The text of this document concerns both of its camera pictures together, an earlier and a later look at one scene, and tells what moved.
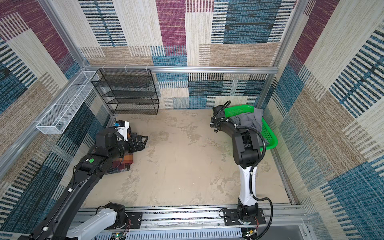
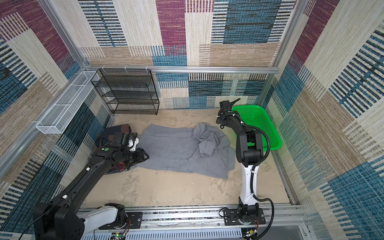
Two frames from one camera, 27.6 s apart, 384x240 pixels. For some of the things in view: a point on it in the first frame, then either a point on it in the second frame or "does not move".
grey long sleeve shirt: x=252 y=121 → x=205 y=149
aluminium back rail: x=183 y=69 does not move
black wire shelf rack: x=127 y=91 does not move
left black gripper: x=140 y=146 → x=140 y=156
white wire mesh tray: x=58 y=117 does not move
